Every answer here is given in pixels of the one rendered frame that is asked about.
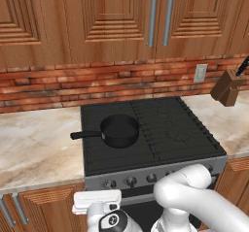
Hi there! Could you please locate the grey wall cupboard handle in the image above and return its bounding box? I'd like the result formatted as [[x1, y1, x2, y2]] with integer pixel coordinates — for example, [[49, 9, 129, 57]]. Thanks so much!
[[146, 0, 160, 49], [160, 0, 176, 48]]

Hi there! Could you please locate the wooden base cupboard door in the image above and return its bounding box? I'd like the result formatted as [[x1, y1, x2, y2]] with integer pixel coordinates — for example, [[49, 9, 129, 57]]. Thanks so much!
[[17, 182, 89, 232], [0, 193, 18, 232], [197, 155, 249, 232]]

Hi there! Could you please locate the wooden wall cupboard door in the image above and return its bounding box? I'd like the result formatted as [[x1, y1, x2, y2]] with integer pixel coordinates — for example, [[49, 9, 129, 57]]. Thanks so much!
[[0, 0, 72, 71], [155, 0, 242, 61], [227, 0, 249, 56], [60, 0, 160, 65]]

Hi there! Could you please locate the black saucepan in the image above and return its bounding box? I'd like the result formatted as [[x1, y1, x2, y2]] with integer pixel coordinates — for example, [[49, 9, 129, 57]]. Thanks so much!
[[69, 114, 141, 149]]

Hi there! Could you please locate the black and grey stove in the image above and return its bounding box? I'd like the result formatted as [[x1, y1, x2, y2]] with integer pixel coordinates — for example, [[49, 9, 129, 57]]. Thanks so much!
[[79, 95, 230, 232]]

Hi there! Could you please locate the grey base cupboard handle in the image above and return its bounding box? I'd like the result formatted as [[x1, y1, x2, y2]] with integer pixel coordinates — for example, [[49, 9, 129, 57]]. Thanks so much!
[[0, 194, 17, 228], [11, 192, 30, 226]]

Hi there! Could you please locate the brown wooden knife block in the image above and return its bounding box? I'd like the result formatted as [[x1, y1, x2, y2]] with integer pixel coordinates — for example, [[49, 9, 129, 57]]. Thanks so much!
[[209, 68, 248, 108]]

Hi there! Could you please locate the black knife handle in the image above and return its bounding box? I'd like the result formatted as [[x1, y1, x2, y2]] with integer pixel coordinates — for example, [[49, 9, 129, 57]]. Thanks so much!
[[235, 54, 249, 78]]

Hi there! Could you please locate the grey wall socket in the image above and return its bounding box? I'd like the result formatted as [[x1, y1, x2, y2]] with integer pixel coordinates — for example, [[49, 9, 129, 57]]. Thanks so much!
[[193, 63, 209, 83]]

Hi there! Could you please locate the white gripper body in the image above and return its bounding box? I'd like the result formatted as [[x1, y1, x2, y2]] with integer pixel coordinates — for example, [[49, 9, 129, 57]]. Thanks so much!
[[71, 189, 123, 215]]

